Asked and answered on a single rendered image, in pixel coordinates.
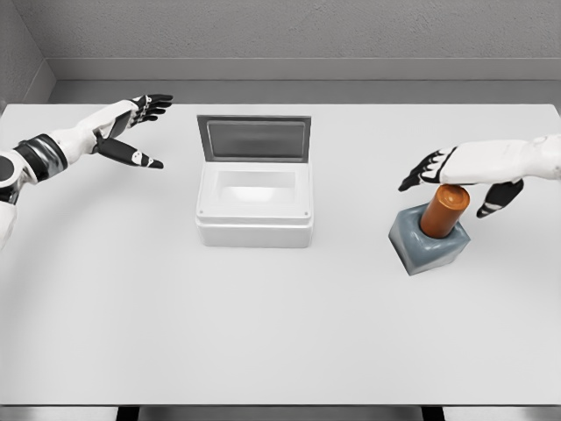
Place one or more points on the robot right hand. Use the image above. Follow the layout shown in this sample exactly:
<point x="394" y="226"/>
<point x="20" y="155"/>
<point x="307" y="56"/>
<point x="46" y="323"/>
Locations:
<point x="477" y="164"/>

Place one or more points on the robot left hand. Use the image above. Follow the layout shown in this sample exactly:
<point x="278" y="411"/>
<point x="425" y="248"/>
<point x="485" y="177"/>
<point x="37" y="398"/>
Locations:
<point x="109" y="120"/>

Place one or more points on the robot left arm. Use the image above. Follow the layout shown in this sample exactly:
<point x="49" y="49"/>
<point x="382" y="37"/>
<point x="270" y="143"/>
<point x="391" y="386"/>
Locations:
<point x="35" y="153"/>

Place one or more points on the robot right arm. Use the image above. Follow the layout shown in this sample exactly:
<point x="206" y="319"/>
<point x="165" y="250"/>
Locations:
<point x="547" y="155"/>

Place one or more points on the orange cylinder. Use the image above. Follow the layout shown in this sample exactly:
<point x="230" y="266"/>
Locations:
<point x="443" y="210"/>

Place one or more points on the grey block holder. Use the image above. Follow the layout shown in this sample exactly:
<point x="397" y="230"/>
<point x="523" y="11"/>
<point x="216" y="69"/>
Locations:
<point x="427" y="247"/>

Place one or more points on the white box with open lid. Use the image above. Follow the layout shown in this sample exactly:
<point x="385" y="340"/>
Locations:
<point x="254" y="193"/>

